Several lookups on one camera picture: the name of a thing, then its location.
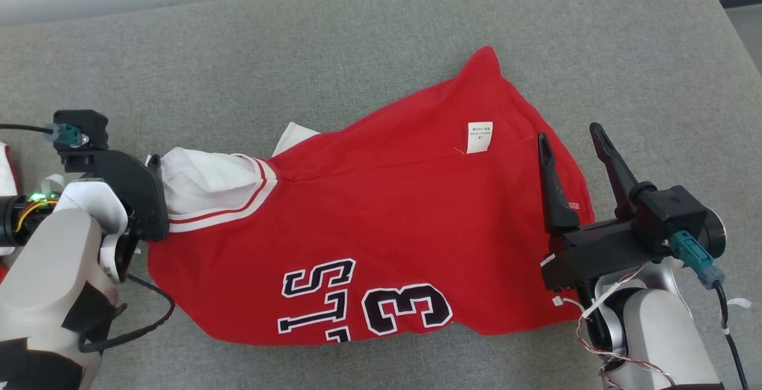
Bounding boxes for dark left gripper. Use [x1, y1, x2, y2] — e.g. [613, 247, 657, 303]
[89, 149, 170, 242]

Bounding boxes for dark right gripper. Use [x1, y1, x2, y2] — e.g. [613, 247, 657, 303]
[538, 122, 673, 292]

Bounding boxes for red white-striped shorts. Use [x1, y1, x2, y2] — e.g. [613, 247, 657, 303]
[0, 142, 20, 197]

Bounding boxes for red basketball jersey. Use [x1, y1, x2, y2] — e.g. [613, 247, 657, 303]
[147, 46, 596, 345]

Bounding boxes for grey fabric sofa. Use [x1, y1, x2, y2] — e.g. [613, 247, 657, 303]
[0, 0, 762, 390]

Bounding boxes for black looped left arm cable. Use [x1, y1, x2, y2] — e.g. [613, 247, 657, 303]
[77, 274, 176, 355]

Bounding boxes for thin red white wires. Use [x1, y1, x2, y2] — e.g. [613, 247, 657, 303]
[552, 264, 676, 390]

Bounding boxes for black left camera cable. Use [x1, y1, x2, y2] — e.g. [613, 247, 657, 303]
[0, 122, 83, 148]

